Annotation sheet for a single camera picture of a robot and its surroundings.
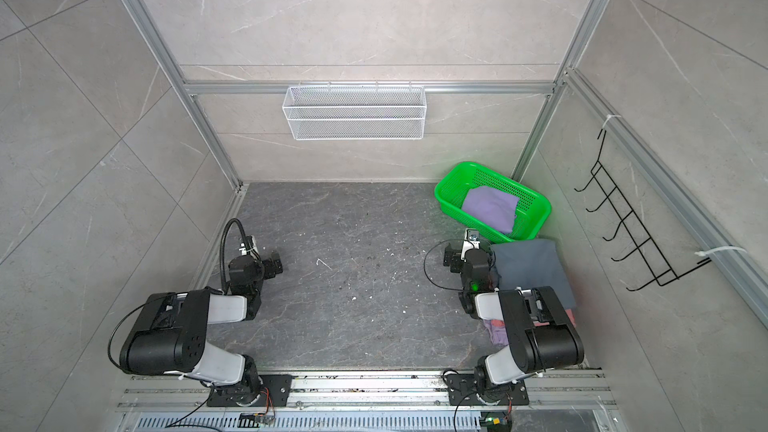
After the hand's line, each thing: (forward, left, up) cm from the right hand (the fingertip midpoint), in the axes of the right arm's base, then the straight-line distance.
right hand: (465, 242), depth 94 cm
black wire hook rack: (-13, -32, +25) cm, 42 cm away
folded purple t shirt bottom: (-27, -5, -5) cm, 27 cm away
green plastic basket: (+16, -28, -3) cm, 33 cm away
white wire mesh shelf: (+39, +35, +23) cm, 57 cm away
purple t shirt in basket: (+19, -14, -5) cm, 25 cm away
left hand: (-1, +66, 0) cm, 66 cm away
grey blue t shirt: (-10, -17, +2) cm, 20 cm away
